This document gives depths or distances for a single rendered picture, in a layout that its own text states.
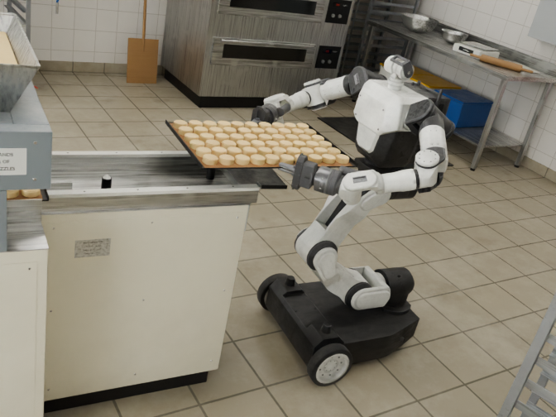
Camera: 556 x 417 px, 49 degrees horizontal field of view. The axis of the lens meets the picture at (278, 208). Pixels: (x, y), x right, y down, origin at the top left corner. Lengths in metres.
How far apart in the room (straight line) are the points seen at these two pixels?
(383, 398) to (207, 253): 1.07
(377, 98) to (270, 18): 3.41
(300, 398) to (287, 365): 0.20
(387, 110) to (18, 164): 1.33
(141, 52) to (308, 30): 1.59
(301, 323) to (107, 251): 1.03
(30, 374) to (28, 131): 0.78
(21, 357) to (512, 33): 5.48
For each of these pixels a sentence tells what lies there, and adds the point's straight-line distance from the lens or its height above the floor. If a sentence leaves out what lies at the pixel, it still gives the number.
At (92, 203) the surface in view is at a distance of 1.97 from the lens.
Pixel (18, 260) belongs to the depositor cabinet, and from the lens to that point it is 1.79.
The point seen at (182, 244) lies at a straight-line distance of 2.12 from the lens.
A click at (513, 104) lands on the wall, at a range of 6.43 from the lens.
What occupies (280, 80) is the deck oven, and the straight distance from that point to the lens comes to 5.99.
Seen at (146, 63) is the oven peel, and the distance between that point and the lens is 6.17.
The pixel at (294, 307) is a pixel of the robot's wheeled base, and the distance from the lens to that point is 2.81.
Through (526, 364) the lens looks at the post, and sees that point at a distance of 2.09.
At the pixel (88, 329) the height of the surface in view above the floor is 0.38.
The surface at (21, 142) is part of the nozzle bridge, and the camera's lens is 1.63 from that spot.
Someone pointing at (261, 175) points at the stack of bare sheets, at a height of 0.02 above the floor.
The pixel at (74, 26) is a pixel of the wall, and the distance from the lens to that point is 6.19.
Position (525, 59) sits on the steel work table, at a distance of 6.29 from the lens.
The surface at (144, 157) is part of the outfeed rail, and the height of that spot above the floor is 0.89.
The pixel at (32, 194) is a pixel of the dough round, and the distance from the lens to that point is 1.90.
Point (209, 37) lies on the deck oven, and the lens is 5.52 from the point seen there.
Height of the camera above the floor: 1.78
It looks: 26 degrees down
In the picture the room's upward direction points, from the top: 12 degrees clockwise
